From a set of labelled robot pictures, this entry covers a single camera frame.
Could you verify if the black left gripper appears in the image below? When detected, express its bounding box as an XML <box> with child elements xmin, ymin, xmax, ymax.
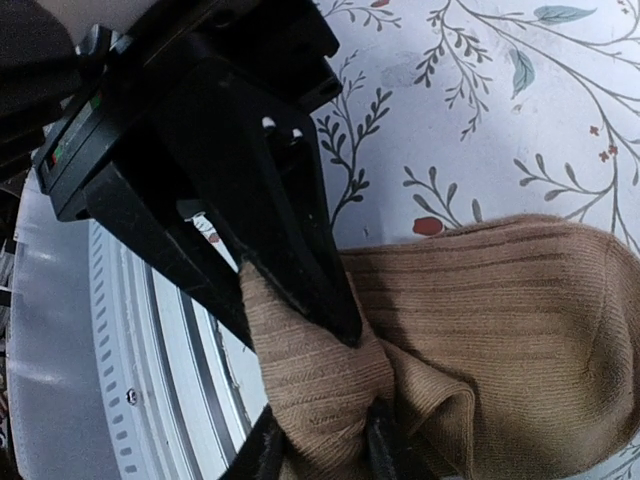
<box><xmin>34</xmin><ymin>1</ymin><xmax>340</xmax><ymax>222</ymax></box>

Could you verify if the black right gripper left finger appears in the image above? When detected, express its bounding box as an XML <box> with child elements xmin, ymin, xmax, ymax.
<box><xmin>220</xmin><ymin>404</ymin><xmax>288</xmax><ymax>480</ymax></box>

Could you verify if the aluminium front rail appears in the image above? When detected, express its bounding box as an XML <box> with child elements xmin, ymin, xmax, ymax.
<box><xmin>7</xmin><ymin>176</ymin><xmax>265</xmax><ymax>479</ymax></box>

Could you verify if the floral patterned table mat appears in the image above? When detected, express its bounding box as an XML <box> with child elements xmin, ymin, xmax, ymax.
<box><xmin>316</xmin><ymin>1</ymin><xmax>639</xmax><ymax>479</ymax></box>

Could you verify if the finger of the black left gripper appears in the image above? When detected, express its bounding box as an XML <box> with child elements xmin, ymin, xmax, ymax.
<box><xmin>159</xmin><ymin>59</ymin><xmax>363</xmax><ymax>347</ymax></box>
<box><xmin>83</xmin><ymin>162</ymin><xmax>253</xmax><ymax>348</ymax></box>

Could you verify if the tan ribbed sock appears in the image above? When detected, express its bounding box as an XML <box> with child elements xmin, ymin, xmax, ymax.
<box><xmin>240</xmin><ymin>215</ymin><xmax>639</xmax><ymax>479</ymax></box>

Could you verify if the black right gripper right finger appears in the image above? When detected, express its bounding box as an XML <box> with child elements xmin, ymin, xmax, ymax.
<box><xmin>365</xmin><ymin>398</ymin><xmax>415</xmax><ymax>480</ymax></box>

